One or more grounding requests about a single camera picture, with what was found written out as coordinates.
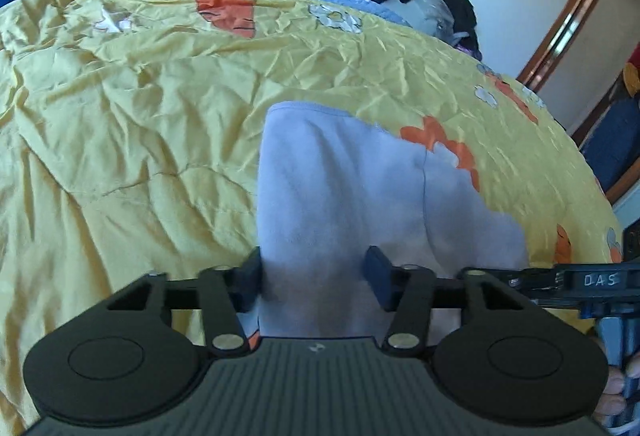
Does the yellow printed blanket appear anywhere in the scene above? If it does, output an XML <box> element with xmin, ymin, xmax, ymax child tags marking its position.
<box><xmin>0</xmin><ymin>0</ymin><xmax>626</xmax><ymax>436</ymax></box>

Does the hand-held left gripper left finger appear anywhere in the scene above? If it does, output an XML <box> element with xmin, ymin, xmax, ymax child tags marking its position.
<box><xmin>106</xmin><ymin>247</ymin><xmax>264</xmax><ymax>358</ymax></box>

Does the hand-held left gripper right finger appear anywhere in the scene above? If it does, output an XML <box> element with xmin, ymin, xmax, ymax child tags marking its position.
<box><xmin>363</xmin><ymin>246</ymin><xmax>532</xmax><ymax>358</ymax></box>

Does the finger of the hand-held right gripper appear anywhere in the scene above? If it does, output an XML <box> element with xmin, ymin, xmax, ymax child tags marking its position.
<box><xmin>509</xmin><ymin>267</ymin><xmax>563</xmax><ymax>292</ymax></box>

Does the dark blue cloth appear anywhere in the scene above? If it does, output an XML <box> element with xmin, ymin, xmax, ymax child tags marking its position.
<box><xmin>592</xmin><ymin>95</ymin><xmax>640</xmax><ymax>195</ymax></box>

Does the black backpack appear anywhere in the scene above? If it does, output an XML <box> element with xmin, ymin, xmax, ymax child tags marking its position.
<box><xmin>440</xmin><ymin>0</ymin><xmax>482</xmax><ymax>63</ymax></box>

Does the lavender small garment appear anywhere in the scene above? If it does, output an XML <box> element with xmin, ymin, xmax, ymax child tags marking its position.
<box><xmin>256</xmin><ymin>101</ymin><xmax>531</xmax><ymax>342</ymax></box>

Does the person's right hand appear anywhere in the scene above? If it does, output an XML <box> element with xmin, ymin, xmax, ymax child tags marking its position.
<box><xmin>597</xmin><ymin>356</ymin><xmax>640</xmax><ymax>432</ymax></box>

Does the wooden door frame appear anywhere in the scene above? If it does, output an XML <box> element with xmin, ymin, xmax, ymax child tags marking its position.
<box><xmin>515</xmin><ymin>0</ymin><xmax>640</xmax><ymax>148</ymax></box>

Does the pale plastic bag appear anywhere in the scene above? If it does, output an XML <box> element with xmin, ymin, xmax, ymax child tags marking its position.
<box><xmin>392</xmin><ymin>0</ymin><xmax>457</xmax><ymax>40</ymax></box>

